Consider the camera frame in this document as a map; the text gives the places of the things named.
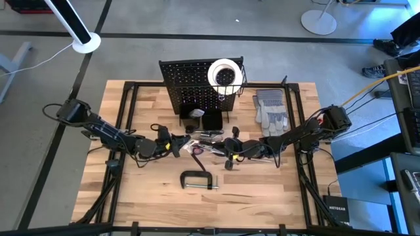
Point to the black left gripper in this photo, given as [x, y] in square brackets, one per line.
[164, 144]

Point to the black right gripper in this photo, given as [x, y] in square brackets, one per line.
[249, 149]

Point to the black C-clamp silver screw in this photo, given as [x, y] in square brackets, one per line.
[197, 173]

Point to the white tape roll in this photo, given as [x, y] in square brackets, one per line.
[213, 73]

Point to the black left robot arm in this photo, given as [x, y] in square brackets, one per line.
[105, 131]

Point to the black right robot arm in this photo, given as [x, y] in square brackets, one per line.
[295, 134]

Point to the tall black plastic bin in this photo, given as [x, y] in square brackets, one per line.
[185, 113]

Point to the short black plastic bin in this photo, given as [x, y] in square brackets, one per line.
[212, 120]

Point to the black metal pegboard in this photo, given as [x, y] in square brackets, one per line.
[187, 85]

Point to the grey folded cloth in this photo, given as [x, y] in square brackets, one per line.
[272, 111]

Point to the black Netgear box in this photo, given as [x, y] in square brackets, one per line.
[338, 209]

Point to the white round stand base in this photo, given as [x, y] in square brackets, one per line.
[318, 23]

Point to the person's shoe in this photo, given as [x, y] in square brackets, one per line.
[374, 71]
[387, 47]

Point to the grey side desk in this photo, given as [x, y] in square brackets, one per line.
[395, 98]

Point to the grey table leg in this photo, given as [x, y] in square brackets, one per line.
[13, 67]

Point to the black keyboard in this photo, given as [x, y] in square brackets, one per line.
[414, 88]

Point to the red black crate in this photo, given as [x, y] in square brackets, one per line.
[29, 6]

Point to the person's leg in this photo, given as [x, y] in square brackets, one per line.
[407, 31]

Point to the black aluminium rig frame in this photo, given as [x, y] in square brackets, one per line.
[147, 84]

